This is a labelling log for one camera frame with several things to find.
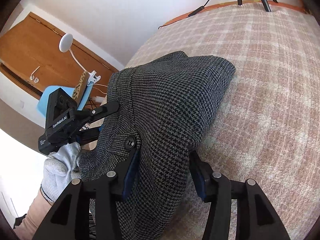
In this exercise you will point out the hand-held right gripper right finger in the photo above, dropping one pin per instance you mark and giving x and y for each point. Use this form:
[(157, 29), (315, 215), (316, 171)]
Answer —
[(200, 187)]

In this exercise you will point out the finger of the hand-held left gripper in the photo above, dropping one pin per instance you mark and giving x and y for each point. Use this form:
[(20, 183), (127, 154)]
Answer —
[(90, 133), (105, 110)]

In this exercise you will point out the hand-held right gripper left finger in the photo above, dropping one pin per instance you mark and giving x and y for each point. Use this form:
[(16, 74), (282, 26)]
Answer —
[(130, 180)]

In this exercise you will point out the person's left forearm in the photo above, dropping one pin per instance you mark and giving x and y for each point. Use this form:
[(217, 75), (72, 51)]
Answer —
[(32, 212)]

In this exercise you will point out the person's left hand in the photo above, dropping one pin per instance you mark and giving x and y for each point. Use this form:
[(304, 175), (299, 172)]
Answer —
[(57, 172)]

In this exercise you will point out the blue plastic chair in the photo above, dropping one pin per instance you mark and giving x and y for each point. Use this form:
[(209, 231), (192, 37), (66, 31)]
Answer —
[(46, 97)]

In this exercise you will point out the wooden door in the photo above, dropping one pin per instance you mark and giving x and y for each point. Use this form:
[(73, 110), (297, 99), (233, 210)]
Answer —
[(32, 50)]

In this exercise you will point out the white clip lamp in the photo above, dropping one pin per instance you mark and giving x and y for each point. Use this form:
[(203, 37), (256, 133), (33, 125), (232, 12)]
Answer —
[(65, 42)]

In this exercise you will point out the pink plaid blanket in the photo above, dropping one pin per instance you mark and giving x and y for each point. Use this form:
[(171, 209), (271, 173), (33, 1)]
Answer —
[(262, 92)]

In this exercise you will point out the white wall socket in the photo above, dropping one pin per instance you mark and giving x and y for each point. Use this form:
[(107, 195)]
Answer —
[(21, 104)]

